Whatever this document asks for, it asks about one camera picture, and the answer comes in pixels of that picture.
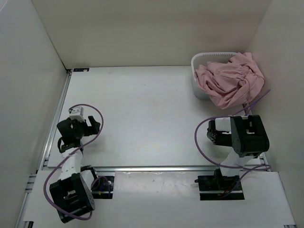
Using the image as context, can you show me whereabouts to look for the pink trousers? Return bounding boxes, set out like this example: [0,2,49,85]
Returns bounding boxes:
[194,52,265,109]

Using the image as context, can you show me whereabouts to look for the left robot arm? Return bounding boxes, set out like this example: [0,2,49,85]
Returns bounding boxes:
[49,116,101,217]

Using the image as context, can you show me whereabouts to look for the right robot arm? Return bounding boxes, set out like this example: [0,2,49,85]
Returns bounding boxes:
[207,115,270,190]

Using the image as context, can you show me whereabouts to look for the blue label sticker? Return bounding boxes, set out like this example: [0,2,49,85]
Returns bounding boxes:
[73,68,90,72]

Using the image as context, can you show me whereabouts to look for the white laundry basket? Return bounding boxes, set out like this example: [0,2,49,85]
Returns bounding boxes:
[191,51,238,100]

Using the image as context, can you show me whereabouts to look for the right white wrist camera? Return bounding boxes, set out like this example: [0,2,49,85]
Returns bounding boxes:
[215,117,231,133]

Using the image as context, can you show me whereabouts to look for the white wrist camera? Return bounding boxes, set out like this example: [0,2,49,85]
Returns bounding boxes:
[215,117,231,133]
[69,106,85,123]

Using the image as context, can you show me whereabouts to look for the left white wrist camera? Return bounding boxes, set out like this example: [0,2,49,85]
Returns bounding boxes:
[69,106,85,123]

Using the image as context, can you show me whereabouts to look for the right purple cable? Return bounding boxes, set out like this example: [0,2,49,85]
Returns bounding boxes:
[195,89,272,178]

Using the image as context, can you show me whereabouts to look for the purple cable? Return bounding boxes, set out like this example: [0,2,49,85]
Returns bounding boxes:
[195,89,272,178]
[43,103,112,219]

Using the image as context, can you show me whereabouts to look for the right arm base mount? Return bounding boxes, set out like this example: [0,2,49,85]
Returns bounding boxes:
[194,174,245,201]

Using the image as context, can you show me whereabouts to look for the aluminium frame rail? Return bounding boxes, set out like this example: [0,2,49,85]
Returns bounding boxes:
[14,68,297,228]

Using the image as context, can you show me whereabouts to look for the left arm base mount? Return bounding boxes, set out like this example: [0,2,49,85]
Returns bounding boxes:
[91,174,115,199]

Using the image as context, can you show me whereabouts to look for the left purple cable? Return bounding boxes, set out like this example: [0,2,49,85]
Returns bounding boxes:
[43,103,112,219]

